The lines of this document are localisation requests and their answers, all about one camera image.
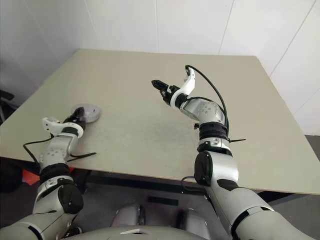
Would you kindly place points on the black office chair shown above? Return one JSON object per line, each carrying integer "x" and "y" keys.
{"x": 6, "y": 95}

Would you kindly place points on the black rounded object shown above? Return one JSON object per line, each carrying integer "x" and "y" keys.
{"x": 10, "y": 177}

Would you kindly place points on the grey robot torso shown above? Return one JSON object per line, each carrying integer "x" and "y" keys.
{"x": 130, "y": 233}

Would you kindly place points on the orange object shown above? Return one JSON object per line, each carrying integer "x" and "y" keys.
{"x": 30, "y": 177}

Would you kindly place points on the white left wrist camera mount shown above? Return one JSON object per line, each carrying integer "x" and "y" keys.
{"x": 50, "y": 125}

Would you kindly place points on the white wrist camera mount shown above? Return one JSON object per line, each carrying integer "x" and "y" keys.
{"x": 50, "y": 125}
{"x": 190, "y": 85}

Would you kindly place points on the black metal table frame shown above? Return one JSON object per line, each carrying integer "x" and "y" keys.
{"x": 137, "y": 181}

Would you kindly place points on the grey rounded leg cover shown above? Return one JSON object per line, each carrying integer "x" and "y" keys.
{"x": 128, "y": 215}
{"x": 192, "y": 222}

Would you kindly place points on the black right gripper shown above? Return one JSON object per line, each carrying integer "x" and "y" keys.
{"x": 168, "y": 93}

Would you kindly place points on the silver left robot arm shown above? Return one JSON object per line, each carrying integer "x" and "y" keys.
{"x": 56, "y": 150}

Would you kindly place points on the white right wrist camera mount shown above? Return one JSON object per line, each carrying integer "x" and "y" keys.
{"x": 190, "y": 85}

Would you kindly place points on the silver motor cover circuit board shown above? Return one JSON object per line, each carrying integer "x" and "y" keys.
{"x": 91, "y": 109}

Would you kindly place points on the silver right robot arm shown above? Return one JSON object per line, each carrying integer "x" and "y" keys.
{"x": 215, "y": 170}

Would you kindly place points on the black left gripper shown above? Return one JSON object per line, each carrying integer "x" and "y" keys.
{"x": 76, "y": 122}

